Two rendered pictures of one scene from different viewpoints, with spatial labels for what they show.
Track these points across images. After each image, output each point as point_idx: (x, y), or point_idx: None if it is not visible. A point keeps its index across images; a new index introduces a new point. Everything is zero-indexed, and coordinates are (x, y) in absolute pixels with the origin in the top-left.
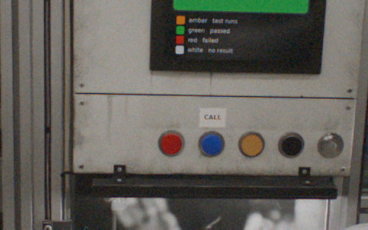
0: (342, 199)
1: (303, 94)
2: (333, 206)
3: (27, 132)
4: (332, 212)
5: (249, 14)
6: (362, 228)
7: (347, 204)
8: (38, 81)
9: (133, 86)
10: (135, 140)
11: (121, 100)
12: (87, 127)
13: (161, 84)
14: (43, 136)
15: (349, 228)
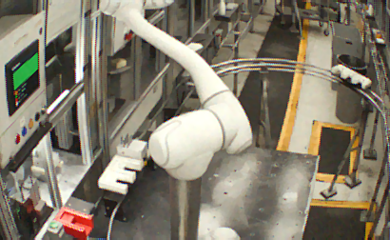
0: None
1: (36, 96)
2: None
3: None
4: None
5: (28, 78)
6: (167, 128)
7: None
8: None
9: (7, 126)
10: (10, 145)
11: (6, 132)
12: (2, 150)
13: (11, 119)
14: None
15: (163, 130)
